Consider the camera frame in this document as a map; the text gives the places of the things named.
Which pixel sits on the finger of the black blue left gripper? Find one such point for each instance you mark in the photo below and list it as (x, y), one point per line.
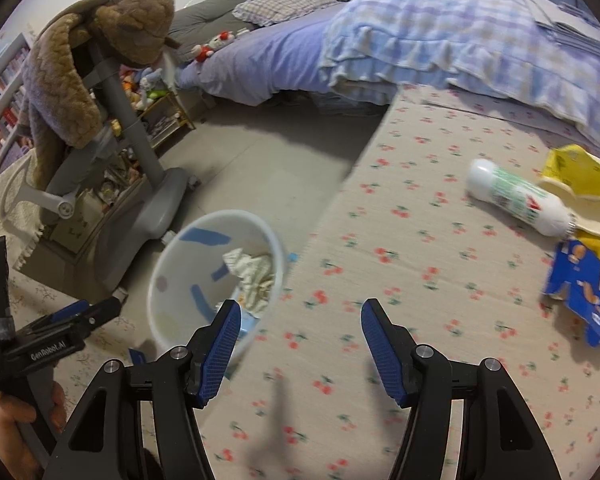
(85, 314)

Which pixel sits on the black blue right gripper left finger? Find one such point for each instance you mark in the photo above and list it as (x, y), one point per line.
(104, 437)

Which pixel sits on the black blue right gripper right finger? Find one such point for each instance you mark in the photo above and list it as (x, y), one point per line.
(500, 437)

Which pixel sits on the white paper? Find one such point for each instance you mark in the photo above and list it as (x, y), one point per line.
(255, 276)

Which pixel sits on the yellow tissue pack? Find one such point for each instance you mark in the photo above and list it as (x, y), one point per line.
(573, 175)

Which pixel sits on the light blue carton box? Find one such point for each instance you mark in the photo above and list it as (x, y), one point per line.
(247, 323)

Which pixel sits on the white plastic trash bin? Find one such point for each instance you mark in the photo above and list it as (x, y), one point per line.
(191, 277)

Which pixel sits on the person's left hand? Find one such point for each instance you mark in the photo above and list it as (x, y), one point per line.
(14, 452)

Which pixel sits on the blue flat box on floor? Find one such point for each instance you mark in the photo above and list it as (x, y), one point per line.
(137, 357)

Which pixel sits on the blue snack box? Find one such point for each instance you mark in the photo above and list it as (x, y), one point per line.
(575, 279)

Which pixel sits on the white bookshelf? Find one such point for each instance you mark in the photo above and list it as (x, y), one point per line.
(12, 58)

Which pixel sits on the cherry print bed sheet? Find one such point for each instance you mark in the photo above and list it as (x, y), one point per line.
(307, 403)

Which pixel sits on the wooden toy shelf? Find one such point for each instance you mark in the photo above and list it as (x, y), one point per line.
(155, 103)

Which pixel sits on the white green plastic bottle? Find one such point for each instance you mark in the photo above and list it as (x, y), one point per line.
(520, 198)

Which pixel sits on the red white plush toy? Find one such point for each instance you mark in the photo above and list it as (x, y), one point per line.
(202, 52)

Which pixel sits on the purple bed sheet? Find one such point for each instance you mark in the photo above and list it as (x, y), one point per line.
(265, 61)

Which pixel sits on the plaid pillow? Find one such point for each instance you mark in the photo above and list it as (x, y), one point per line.
(264, 13)

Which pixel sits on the blue plaid ruffled quilt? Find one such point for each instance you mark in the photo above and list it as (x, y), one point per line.
(489, 47)

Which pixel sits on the folded blue bedding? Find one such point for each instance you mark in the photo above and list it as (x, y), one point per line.
(567, 24)

